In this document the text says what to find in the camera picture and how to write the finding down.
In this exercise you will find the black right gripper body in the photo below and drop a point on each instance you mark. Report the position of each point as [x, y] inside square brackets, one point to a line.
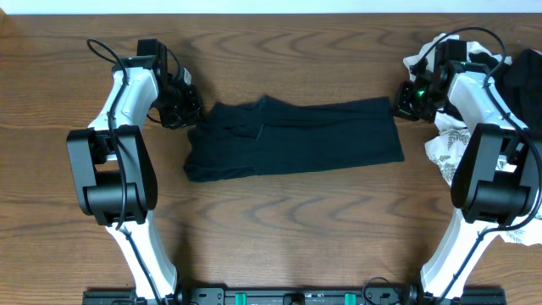
[419, 102]

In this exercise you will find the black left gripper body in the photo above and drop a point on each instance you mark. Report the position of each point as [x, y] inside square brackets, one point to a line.
[175, 108]

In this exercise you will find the black t-shirt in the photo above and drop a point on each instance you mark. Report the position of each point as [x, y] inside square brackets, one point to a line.
[271, 137]

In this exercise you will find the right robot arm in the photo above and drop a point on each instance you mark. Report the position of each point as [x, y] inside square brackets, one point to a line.
[493, 156]

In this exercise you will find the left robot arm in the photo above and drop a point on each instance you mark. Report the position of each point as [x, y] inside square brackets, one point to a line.
[114, 179]

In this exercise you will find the white fern-print cloth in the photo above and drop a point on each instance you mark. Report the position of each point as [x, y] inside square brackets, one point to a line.
[446, 151]

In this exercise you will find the black garment in pile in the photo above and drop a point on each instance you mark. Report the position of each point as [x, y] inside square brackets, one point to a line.
[519, 85]

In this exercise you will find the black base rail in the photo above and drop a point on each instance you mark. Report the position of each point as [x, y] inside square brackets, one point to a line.
[378, 294]

